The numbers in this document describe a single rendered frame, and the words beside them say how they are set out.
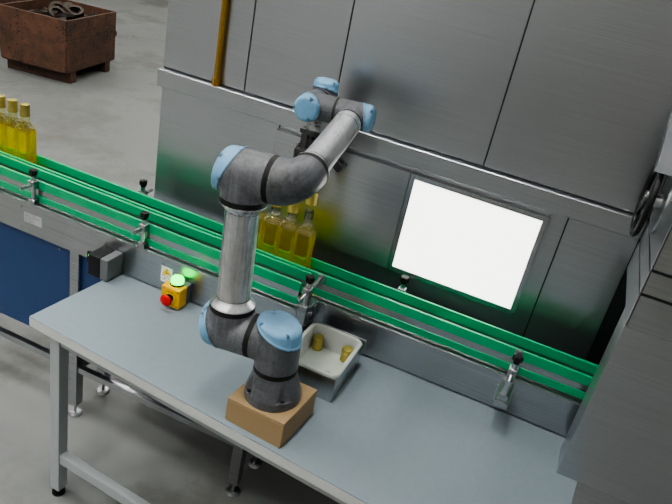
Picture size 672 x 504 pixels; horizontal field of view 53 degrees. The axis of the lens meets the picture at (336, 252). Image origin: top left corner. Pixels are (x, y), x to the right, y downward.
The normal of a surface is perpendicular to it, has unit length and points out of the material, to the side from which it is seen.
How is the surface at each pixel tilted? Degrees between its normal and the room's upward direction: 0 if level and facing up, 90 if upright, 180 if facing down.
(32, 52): 90
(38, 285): 90
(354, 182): 90
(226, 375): 0
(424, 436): 0
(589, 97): 90
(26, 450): 0
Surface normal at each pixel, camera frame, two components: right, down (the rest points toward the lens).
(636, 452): -0.38, 0.36
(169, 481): 0.19, -0.87
